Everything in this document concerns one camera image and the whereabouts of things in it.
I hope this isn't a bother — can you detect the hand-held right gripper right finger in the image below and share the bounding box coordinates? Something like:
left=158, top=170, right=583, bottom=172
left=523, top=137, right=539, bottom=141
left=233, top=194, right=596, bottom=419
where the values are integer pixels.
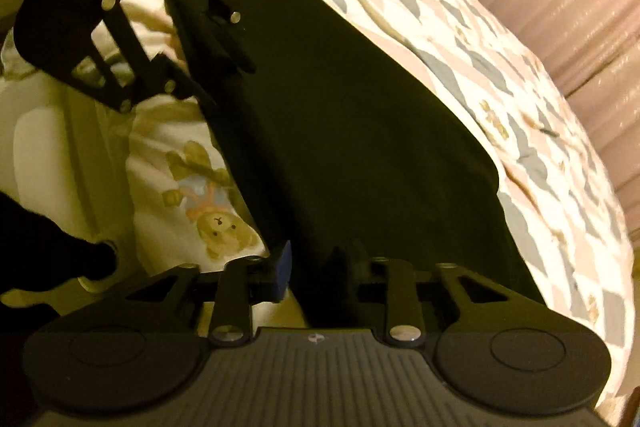
left=370, top=258, right=506, bottom=348

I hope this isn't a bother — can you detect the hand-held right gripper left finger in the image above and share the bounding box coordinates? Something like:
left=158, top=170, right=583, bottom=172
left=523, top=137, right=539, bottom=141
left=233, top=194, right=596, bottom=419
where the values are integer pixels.
left=125, top=241, right=294, bottom=348

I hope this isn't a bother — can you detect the black garment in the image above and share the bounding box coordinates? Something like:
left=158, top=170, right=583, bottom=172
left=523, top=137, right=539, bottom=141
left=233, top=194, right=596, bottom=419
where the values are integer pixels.
left=160, top=0, right=551, bottom=329

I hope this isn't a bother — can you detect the checked bear print quilt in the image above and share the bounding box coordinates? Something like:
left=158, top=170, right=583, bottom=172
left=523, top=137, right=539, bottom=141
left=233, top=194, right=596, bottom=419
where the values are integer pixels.
left=120, top=0, right=638, bottom=413

